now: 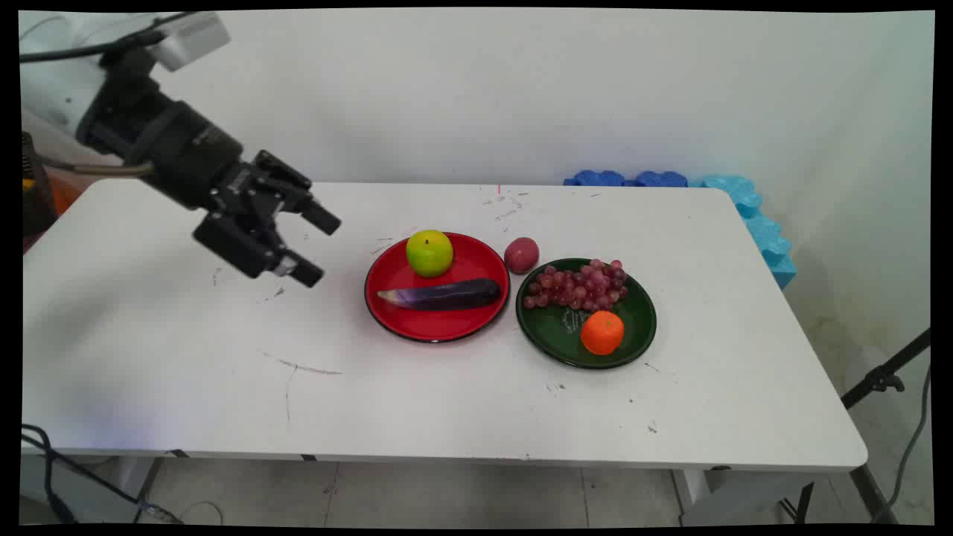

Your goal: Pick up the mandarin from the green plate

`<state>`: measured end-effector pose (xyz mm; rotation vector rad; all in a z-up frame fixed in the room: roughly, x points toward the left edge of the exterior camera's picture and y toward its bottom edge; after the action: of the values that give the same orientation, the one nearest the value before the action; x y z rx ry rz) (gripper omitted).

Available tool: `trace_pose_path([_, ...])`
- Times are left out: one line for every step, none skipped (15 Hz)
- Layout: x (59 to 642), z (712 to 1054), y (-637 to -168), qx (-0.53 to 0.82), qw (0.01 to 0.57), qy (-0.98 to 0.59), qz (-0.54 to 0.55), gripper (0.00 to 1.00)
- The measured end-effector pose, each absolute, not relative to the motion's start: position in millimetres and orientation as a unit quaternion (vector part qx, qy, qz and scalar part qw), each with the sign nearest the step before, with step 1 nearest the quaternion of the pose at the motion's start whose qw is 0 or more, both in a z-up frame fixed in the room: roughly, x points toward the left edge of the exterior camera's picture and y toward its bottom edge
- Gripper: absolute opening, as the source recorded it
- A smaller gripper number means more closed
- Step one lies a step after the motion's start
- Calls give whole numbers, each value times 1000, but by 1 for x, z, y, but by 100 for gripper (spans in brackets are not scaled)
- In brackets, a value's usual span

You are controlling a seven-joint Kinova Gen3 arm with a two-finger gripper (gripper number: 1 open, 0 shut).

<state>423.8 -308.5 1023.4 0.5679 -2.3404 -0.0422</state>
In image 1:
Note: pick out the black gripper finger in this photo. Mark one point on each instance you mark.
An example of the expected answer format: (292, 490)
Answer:
(290, 193)
(246, 246)

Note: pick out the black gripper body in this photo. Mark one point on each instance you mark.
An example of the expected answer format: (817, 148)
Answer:
(190, 156)

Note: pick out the orange mandarin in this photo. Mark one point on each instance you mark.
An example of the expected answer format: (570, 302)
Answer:
(602, 333)

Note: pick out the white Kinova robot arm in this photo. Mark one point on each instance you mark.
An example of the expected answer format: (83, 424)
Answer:
(52, 82)

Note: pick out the orange object behind table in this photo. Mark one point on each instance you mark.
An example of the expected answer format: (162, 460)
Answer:
(65, 192)

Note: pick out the green apple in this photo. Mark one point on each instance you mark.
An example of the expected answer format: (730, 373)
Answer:
(429, 253)

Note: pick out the black box with yellow label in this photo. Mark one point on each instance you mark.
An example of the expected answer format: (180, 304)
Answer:
(36, 186)

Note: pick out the purple eggplant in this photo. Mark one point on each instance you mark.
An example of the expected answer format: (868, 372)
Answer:
(447, 295)

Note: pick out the red round plate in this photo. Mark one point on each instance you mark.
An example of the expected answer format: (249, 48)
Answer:
(447, 325)

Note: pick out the red potato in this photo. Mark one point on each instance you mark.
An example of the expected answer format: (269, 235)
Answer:
(521, 255)

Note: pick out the dark green round plate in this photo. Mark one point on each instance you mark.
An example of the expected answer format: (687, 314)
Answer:
(552, 335)

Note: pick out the red grape bunch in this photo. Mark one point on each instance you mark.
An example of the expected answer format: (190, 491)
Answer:
(577, 286)

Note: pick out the light blue foam mat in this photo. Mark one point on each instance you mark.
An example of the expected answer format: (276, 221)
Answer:
(767, 238)

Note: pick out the black tripod stand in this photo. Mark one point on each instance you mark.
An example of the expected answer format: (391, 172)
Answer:
(884, 381)

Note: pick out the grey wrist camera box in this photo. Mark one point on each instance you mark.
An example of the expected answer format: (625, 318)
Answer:
(190, 37)

